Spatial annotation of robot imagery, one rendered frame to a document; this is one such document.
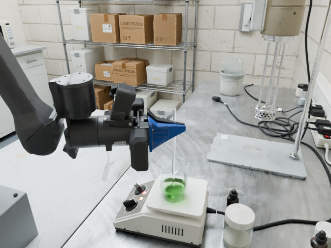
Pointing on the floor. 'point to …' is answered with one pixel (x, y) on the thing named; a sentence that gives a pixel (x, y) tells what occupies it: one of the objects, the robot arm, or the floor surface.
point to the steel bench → (226, 176)
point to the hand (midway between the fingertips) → (167, 128)
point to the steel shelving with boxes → (101, 30)
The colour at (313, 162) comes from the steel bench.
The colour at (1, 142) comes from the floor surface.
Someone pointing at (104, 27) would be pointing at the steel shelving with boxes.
